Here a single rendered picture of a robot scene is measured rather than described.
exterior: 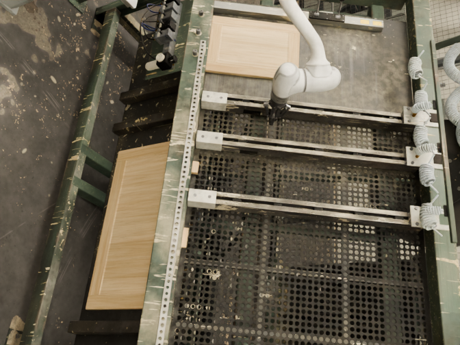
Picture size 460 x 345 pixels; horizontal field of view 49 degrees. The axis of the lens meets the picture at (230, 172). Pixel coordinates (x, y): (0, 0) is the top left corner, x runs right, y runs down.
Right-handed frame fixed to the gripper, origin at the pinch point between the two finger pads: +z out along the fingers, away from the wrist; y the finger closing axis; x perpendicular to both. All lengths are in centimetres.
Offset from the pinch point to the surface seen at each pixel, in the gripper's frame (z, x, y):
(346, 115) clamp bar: -0.9, 7.4, 36.5
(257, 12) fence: 4, 70, -12
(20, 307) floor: 51, -95, -111
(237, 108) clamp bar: 3.6, 5.8, -17.6
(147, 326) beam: 1, -103, -44
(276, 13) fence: 4, 71, -2
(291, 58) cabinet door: 5.6, 42.5, 8.3
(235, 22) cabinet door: 7, 63, -24
